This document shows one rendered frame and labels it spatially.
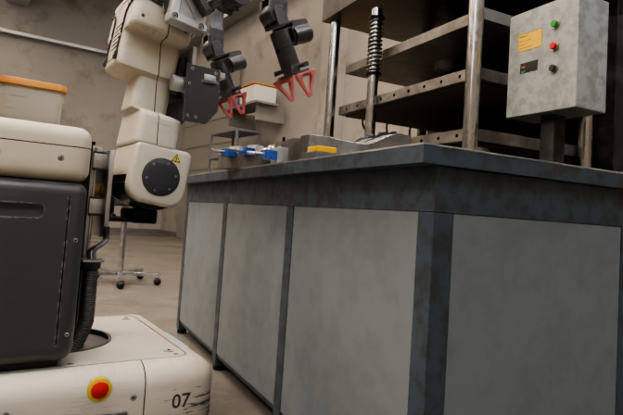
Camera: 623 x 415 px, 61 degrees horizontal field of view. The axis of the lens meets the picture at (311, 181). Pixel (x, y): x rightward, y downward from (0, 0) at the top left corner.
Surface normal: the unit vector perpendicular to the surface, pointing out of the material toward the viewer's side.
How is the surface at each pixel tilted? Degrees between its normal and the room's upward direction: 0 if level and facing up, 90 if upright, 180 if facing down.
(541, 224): 90
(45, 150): 90
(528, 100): 90
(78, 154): 90
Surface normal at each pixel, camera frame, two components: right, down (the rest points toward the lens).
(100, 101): 0.56, -0.01
